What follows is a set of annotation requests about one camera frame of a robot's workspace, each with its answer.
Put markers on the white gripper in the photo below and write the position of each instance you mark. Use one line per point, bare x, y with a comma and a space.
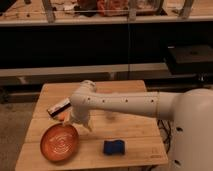
79, 116

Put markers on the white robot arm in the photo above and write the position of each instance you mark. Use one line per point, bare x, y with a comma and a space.
191, 112

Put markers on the orange carrot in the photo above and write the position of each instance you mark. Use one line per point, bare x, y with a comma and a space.
62, 116

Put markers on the black and white eraser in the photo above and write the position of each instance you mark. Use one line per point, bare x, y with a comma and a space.
58, 107

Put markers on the blue sponge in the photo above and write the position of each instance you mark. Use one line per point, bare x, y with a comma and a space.
114, 147

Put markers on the wooden table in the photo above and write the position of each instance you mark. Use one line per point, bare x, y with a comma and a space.
143, 143

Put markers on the black box on shelf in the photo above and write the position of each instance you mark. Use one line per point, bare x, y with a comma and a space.
195, 59

